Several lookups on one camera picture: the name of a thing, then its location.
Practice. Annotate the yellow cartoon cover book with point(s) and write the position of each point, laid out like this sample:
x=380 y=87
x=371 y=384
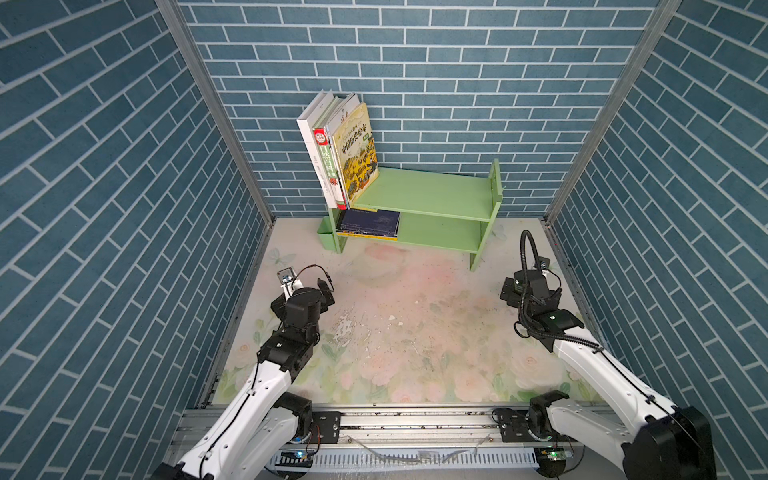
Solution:
x=372 y=236

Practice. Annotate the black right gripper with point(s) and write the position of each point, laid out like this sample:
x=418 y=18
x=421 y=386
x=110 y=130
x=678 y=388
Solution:
x=510 y=287

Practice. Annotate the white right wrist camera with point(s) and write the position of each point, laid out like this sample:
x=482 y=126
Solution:
x=542 y=264

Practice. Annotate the green metal bookshelf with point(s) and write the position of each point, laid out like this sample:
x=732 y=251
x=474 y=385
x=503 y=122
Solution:
x=439 y=210

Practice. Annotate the aluminium corner post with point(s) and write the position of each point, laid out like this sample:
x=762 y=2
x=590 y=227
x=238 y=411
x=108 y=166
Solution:
x=651 y=35
x=181 y=34

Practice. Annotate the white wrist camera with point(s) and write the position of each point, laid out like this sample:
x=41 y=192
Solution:
x=288 y=281
x=542 y=264

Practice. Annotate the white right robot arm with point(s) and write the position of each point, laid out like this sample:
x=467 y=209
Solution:
x=651 y=438

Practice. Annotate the green nature encyclopedia book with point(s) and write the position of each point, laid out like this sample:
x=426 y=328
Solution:
x=322 y=140

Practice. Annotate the aluminium front rail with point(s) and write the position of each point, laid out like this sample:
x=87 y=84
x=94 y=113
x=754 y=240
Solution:
x=411 y=425

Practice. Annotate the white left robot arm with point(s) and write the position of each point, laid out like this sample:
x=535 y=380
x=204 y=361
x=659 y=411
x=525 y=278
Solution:
x=264 y=416

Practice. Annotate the left aluminium corner post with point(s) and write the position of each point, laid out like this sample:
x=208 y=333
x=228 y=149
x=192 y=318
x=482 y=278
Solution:
x=181 y=34

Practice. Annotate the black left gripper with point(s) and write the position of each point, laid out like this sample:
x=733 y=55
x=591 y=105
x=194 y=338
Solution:
x=327 y=297

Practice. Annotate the yellow history book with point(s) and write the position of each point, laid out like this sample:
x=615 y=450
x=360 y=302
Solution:
x=355 y=153

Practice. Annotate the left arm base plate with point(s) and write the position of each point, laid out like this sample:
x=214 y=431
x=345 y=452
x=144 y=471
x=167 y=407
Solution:
x=324 y=428

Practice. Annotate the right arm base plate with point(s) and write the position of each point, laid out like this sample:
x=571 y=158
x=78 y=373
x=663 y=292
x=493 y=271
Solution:
x=514 y=428

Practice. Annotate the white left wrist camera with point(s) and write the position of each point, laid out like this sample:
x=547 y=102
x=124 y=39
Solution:
x=288 y=281

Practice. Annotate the right aluminium corner post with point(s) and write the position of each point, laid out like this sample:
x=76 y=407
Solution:
x=651 y=35

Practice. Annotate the dark blue book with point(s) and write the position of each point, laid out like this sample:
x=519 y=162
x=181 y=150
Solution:
x=381 y=222

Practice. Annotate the white red-lettered magazine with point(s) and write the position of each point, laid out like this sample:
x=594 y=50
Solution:
x=345 y=107

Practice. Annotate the white paperback book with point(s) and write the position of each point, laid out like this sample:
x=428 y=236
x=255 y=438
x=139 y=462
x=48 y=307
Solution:
x=305 y=122

